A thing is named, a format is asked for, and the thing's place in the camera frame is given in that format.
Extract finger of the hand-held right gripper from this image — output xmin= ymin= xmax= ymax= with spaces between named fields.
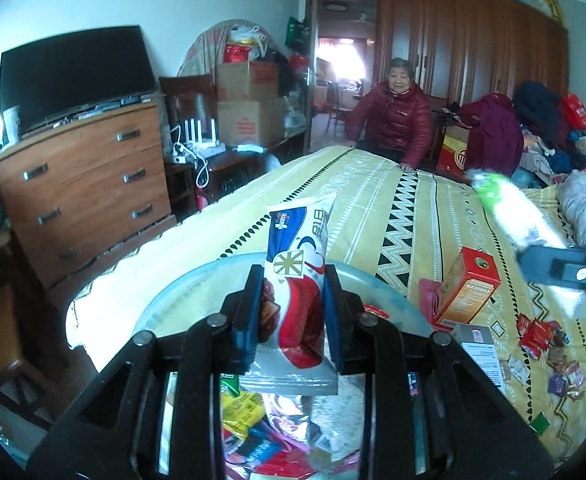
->
xmin=516 ymin=244 xmax=586 ymax=301

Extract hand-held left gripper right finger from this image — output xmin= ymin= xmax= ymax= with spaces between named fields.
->
xmin=323 ymin=263 xmax=556 ymax=480

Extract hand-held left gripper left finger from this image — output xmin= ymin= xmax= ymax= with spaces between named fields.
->
xmin=28 ymin=264 xmax=266 ymax=480

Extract white blue red snack packet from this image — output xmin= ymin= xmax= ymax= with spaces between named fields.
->
xmin=238 ymin=191 xmax=340 ymax=397

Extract clear round basin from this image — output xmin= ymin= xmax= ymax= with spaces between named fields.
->
xmin=132 ymin=252 xmax=436 ymax=480

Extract white green snack packet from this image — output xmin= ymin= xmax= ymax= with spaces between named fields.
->
xmin=466 ymin=169 xmax=586 ymax=319

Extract yellow snack packet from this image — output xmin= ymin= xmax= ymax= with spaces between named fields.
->
xmin=221 ymin=392 xmax=267 ymax=442

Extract scattered small candy packets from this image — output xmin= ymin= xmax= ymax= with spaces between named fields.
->
xmin=503 ymin=312 xmax=586 ymax=436

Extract red box green emblem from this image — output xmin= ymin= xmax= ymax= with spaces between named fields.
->
xmin=432 ymin=246 xmax=502 ymax=329

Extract pile of clothes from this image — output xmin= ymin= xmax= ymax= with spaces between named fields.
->
xmin=520 ymin=129 xmax=586 ymax=187

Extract black box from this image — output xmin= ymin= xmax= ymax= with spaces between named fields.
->
xmin=450 ymin=323 xmax=507 ymax=394

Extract yellow patterned bedsheet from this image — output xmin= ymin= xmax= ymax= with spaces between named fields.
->
xmin=65 ymin=145 xmax=586 ymax=465

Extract purple coat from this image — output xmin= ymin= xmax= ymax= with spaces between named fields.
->
xmin=460 ymin=92 xmax=525 ymax=179

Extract red gift box gold emblem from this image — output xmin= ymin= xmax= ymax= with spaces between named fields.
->
xmin=436 ymin=125 xmax=475 ymax=179

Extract red bag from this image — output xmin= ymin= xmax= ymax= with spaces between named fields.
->
xmin=558 ymin=91 xmax=586 ymax=132

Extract dark navy coat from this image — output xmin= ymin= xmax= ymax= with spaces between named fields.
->
xmin=512 ymin=80 xmax=565 ymax=152

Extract white router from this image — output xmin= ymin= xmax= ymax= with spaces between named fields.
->
xmin=173 ymin=117 xmax=227 ymax=162

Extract large cardboard box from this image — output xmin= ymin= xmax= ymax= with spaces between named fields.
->
xmin=216 ymin=97 xmax=295 ymax=149

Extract wooden dresser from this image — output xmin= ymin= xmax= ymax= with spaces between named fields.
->
xmin=0 ymin=94 xmax=180 ymax=292

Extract wooden stool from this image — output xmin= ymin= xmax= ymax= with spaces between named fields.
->
xmin=0 ymin=349 xmax=70 ymax=432

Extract wooden chair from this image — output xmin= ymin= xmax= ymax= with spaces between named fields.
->
xmin=159 ymin=74 xmax=220 ymax=128

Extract wooden wardrobe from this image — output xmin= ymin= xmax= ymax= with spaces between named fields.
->
xmin=374 ymin=0 xmax=572 ymax=113

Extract small cardboard box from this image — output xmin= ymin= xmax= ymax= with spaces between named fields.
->
xmin=216 ymin=60 xmax=280 ymax=102

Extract grey door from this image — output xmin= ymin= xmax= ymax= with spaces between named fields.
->
xmin=305 ymin=0 xmax=320 ymax=157

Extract green bag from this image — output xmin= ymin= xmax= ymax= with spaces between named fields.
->
xmin=285 ymin=16 xmax=310 ymax=47

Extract black television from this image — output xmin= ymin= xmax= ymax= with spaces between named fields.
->
xmin=0 ymin=25 xmax=159 ymax=137

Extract white cup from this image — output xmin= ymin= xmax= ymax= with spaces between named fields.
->
xmin=2 ymin=105 xmax=22 ymax=144

